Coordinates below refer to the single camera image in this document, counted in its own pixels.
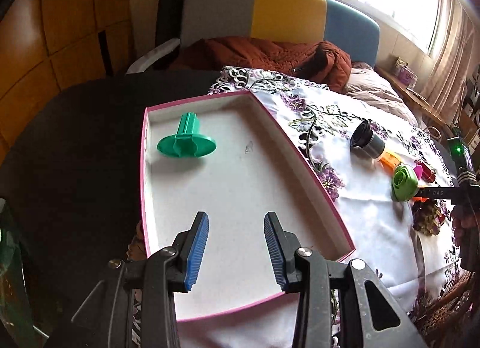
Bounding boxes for red metal capsule tube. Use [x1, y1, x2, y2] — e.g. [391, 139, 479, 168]
[416, 160, 436, 183]

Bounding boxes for brown wooden massage comb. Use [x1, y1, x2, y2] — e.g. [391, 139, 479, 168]
[412, 199, 446, 236]

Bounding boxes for green white square container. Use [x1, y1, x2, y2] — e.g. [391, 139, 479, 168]
[391, 163, 418, 202]

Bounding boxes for orange plastic clip toy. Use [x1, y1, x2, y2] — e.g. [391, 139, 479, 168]
[378, 151, 402, 176]

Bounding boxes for green plastic stamp mold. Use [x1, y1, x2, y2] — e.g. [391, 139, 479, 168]
[157, 112, 216, 158]

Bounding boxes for dark grey cylindrical jar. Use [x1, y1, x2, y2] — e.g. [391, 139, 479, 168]
[350, 120, 386, 160]

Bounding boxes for orange perforated block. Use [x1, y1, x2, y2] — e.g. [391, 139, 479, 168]
[410, 197, 428, 203]

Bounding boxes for magenta plastic funnel toy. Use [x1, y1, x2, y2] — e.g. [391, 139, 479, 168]
[413, 164, 423, 179]

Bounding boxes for person right hand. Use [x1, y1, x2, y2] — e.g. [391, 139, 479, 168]
[451, 205, 470, 246]

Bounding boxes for white embroidered floral tablecloth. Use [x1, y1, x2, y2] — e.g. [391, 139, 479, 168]
[127, 65, 470, 348]

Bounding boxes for pink shallow cardboard box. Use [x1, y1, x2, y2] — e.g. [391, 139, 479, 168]
[140, 91, 355, 321]

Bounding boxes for wooden side shelf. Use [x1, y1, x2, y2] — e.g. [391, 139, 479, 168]
[374, 65, 448, 127]

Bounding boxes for purple gift box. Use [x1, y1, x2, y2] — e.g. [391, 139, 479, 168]
[392, 57, 417, 89]

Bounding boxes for beige pink pillow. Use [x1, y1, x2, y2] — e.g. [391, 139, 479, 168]
[343, 62, 418, 126]

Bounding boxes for pink window curtain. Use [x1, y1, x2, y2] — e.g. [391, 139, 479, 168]
[420, 0, 475, 125]

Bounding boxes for white chair armrest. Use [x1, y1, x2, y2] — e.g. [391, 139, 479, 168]
[126, 38, 181, 74]

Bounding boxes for rust brown quilted jacket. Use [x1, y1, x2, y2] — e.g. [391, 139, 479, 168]
[168, 36, 352, 93]

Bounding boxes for grey yellow blue headboard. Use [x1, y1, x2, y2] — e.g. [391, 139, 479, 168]
[180, 0, 380, 66]

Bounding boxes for wooden wardrobe panels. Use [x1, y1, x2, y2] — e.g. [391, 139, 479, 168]
[1, 0, 134, 156]

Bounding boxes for black rolled mat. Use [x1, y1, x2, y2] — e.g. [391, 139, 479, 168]
[154, 0, 184, 47]

